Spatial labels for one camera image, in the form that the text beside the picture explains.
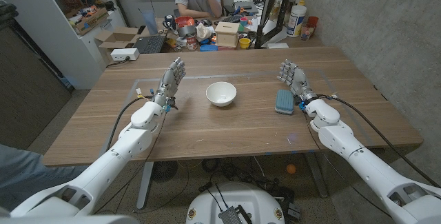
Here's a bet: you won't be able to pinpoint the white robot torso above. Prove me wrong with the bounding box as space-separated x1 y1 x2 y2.
185 181 286 224

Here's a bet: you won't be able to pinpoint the light wooden box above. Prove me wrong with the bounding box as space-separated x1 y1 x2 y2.
214 21 240 48

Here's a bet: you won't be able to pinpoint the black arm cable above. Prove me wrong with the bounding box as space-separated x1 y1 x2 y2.
318 94 441 187
105 94 154 152

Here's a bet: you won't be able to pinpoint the clear glass with items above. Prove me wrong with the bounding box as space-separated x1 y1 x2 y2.
300 23 315 41

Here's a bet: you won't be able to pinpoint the blue sponge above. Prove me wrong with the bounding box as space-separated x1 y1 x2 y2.
274 89 296 116

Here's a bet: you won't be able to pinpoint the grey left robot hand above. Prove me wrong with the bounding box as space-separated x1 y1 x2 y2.
151 57 187 110

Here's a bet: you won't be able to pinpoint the white ceramic bowl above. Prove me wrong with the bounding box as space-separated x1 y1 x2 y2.
205 81 238 108

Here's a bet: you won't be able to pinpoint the black laptop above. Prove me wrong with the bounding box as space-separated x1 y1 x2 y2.
132 9 167 54

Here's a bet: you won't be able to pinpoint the grey duct tape roll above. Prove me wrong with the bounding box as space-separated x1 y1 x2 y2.
177 25 197 38

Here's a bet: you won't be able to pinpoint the white power strip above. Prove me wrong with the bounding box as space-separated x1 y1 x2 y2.
110 48 141 62

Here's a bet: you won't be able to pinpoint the dark table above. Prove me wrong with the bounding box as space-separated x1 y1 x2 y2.
254 0 293 50

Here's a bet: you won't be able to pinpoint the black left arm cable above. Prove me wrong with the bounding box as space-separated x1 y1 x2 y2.
105 94 154 152

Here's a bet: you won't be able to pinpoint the dark cabinet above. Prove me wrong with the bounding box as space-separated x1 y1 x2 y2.
0 1 73 151

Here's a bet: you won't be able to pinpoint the cardboard box of clutter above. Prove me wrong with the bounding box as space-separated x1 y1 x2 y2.
65 5 110 36

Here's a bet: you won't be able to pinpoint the white shelf unit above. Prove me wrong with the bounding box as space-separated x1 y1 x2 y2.
0 0 127 90

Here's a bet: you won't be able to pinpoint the grey table leg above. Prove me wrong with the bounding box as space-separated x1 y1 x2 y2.
305 151 330 198
136 161 155 210

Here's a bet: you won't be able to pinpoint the white canister with blue label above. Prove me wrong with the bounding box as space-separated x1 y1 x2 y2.
286 4 307 38

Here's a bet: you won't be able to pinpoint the black floor fan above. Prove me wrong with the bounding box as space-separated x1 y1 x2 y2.
151 161 179 183

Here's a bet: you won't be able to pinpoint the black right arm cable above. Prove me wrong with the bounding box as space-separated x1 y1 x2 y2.
318 94 441 187

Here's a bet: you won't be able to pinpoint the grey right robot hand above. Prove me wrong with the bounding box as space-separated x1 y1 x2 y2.
276 59 318 105

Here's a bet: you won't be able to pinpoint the person in blue jeans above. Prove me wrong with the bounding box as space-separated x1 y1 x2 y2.
0 143 89 213

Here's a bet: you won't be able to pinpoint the red and white can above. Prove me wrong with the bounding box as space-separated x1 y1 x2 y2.
185 34 198 51

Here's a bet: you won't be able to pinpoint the open cardboard box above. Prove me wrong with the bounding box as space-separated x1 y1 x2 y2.
94 26 142 50

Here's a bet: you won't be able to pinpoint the red bowl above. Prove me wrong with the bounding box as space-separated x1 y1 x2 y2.
174 15 196 28

